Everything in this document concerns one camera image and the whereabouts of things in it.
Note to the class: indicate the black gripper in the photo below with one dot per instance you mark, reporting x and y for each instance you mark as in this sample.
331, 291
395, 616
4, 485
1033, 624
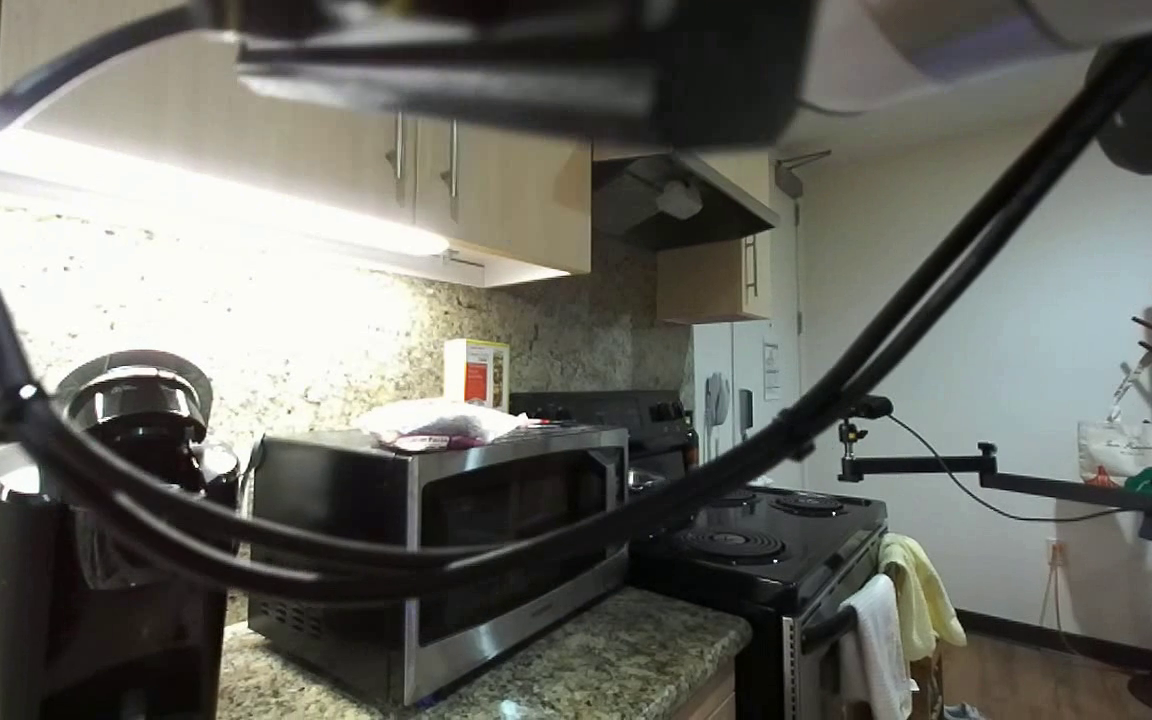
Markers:
539, 61

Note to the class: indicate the white hanging bag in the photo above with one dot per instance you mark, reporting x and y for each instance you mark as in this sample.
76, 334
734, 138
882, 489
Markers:
1110, 453

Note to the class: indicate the wooden upper cabinets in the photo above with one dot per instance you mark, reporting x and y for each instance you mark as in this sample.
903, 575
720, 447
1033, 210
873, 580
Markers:
499, 202

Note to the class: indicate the dark range hood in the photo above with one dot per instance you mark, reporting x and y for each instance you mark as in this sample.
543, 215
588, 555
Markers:
671, 202

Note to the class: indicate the yellow-edged granola bar box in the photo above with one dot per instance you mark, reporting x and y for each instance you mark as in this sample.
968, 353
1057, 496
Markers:
479, 379

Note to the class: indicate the under-cabinet light strip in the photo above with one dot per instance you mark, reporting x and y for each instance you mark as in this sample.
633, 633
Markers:
203, 202

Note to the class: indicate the white refrigerator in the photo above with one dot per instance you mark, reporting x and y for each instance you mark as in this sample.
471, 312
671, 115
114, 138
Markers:
771, 363

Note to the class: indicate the stainless steel microwave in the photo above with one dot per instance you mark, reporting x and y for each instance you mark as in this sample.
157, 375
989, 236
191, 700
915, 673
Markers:
499, 535

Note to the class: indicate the black electric stove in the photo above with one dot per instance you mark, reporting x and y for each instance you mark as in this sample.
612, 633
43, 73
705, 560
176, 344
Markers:
762, 543

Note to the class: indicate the yellow towel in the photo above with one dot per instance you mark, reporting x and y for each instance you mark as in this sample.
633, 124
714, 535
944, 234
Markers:
931, 601

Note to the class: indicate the white towel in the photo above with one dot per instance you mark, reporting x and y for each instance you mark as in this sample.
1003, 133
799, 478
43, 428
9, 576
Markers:
882, 654

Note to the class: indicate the black coffee maker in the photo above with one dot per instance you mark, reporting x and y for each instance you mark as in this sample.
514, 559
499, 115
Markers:
96, 601

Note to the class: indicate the small wooden wall cabinet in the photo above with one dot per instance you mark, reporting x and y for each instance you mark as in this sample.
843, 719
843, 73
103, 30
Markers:
711, 281

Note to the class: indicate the black mounted camera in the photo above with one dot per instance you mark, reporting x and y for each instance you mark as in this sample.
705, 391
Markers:
878, 404

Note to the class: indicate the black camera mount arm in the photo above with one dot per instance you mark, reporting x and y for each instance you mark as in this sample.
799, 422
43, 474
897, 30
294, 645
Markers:
923, 466

